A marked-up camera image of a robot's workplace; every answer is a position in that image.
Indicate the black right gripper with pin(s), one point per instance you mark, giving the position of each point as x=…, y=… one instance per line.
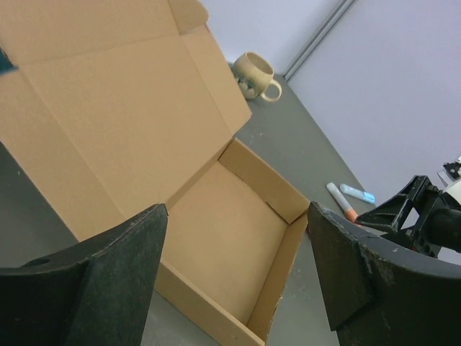
x=437, y=224

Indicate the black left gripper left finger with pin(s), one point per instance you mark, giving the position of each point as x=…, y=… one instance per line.
x=96, y=292

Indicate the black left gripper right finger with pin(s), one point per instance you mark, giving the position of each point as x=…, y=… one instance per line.
x=379, y=293

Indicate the brown cardboard box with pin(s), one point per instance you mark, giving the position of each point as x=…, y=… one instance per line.
x=120, y=105

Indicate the orange grey marker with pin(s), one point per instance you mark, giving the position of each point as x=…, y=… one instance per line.
x=349, y=213

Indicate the light blue marker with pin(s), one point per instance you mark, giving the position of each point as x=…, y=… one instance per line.
x=356, y=193

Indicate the beige ceramic mug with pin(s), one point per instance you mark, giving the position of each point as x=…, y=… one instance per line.
x=254, y=76

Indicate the teal plastic bin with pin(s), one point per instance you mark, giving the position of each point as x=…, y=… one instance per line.
x=6, y=66

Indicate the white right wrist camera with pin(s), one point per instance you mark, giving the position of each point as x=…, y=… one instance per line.
x=450, y=177

